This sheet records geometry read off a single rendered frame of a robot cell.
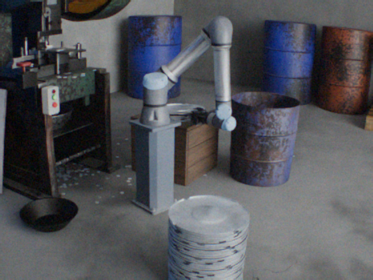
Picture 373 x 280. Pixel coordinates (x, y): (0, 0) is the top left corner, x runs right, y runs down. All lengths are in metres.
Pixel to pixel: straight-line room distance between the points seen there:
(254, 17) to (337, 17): 1.04
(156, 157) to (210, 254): 0.75
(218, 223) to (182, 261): 0.19
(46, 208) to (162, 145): 0.69
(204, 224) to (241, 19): 4.10
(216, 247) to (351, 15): 3.90
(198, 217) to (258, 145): 1.00
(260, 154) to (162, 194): 0.63
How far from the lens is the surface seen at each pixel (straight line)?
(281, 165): 2.49
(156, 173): 2.08
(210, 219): 1.49
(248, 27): 5.30
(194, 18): 5.62
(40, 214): 2.19
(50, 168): 2.26
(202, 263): 1.47
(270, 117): 2.35
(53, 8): 2.44
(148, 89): 2.00
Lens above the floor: 1.04
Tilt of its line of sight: 19 degrees down
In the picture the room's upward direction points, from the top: 2 degrees clockwise
